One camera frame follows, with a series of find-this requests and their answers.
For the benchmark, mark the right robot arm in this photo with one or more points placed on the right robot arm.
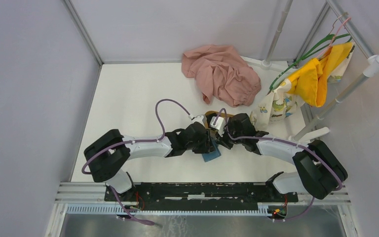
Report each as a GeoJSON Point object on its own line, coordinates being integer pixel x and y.
{"type": "Point", "coordinates": [318, 171]}

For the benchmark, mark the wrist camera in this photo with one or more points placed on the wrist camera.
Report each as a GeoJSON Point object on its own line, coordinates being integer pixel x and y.
{"type": "Point", "coordinates": [201, 119]}
{"type": "Point", "coordinates": [217, 124]}

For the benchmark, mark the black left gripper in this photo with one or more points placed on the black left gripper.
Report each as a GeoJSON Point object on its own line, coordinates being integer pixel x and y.
{"type": "Point", "coordinates": [207, 145]}

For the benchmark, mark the white clothes rack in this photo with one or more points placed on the white clothes rack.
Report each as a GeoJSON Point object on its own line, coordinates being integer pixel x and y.
{"type": "Point", "coordinates": [370, 71]}

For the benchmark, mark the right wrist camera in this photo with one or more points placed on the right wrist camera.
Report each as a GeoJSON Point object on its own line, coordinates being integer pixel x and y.
{"type": "Point", "coordinates": [217, 124]}

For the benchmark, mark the dinosaur print cloth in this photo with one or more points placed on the dinosaur print cloth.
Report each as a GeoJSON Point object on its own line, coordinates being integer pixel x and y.
{"type": "Point", "coordinates": [277, 105]}

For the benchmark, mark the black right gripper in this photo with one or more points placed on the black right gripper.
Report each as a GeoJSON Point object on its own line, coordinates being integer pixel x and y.
{"type": "Point", "coordinates": [222, 140]}

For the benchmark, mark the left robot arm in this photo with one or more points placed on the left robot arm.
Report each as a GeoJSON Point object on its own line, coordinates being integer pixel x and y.
{"type": "Point", "coordinates": [106, 156]}

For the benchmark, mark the pink crumpled cloth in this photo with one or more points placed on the pink crumpled cloth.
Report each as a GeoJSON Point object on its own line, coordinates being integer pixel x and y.
{"type": "Point", "coordinates": [220, 72]}

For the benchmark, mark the pink clothes hanger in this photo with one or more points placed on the pink clothes hanger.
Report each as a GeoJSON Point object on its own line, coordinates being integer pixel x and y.
{"type": "Point", "coordinates": [335, 32]}

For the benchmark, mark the green clothes hanger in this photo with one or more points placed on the green clothes hanger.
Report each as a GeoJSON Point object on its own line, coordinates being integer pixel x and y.
{"type": "Point", "coordinates": [318, 47]}

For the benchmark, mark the yellow garment on hanger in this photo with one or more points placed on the yellow garment on hanger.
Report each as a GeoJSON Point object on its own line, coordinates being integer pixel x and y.
{"type": "Point", "coordinates": [310, 81]}

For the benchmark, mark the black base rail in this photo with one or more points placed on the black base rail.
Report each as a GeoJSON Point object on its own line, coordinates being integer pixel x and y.
{"type": "Point", "coordinates": [204, 196]}

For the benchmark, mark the blue card holder wallet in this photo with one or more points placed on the blue card holder wallet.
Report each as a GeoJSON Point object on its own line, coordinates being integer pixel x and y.
{"type": "Point", "coordinates": [211, 155]}

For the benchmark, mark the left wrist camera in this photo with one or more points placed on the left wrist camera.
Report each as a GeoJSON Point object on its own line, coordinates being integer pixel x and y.
{"type": "Point", "coordinates": [201, 119]}

